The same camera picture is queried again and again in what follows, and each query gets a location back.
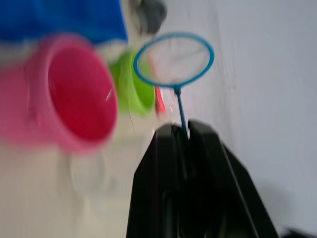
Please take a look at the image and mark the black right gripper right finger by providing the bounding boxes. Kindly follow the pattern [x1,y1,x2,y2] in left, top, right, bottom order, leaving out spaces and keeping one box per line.
[188,119,280,238]

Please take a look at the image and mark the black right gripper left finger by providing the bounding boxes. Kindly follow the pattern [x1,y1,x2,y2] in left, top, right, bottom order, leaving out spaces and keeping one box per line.
[126,123,191,238]

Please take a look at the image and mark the blue hand net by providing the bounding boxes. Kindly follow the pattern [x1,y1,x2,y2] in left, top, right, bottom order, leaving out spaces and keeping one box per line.
[133,31,215,138]

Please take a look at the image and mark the clear plastic cup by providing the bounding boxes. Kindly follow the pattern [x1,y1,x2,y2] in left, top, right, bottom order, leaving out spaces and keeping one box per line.
[69,148,117,199]

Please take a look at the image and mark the green plastic bucket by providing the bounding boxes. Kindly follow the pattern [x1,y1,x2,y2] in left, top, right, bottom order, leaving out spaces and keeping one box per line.
[108,48,156,117]

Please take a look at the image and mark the pink plastic bucket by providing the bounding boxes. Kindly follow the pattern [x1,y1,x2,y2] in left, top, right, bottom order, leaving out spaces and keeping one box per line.
[0,33,119,156]

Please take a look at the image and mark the blue plastic tub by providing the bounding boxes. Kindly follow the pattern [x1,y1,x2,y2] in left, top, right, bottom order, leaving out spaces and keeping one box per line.
[0,0,128,47]

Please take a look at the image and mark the red booklet in plastic sleeve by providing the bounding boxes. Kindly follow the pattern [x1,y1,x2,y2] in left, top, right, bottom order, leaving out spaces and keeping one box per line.
[148,53,167,115]

